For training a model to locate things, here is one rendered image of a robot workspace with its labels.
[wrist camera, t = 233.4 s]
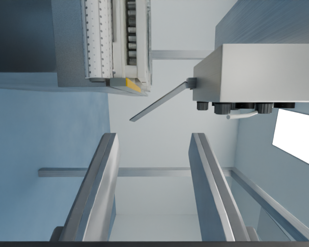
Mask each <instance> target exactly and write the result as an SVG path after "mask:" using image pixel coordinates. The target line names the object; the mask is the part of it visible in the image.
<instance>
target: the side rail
mask: <svg viewBox="0 0 309 247"><path fill-rule="evenodd" d="M110 86H111V87H114V88H118V89H121V90H125V91H128V92H132V93H135V94H138V95H142V96H145V97H148V94H146V93H145V92H144V91H142V90H141V92H138V91H136V90H133V89H131V88H129V87H127V86H126V78H110Z"/></svg>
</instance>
